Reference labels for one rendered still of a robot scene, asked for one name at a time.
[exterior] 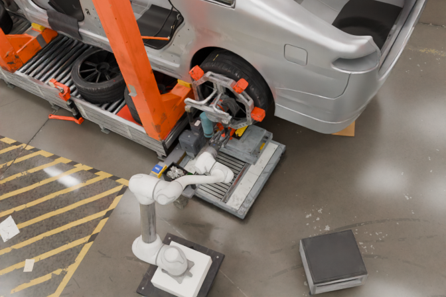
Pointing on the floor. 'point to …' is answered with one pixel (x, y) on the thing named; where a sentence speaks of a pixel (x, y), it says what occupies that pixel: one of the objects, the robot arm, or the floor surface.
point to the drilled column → (180, 201)
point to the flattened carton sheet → (347, 130)
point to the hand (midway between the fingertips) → (226, 130)
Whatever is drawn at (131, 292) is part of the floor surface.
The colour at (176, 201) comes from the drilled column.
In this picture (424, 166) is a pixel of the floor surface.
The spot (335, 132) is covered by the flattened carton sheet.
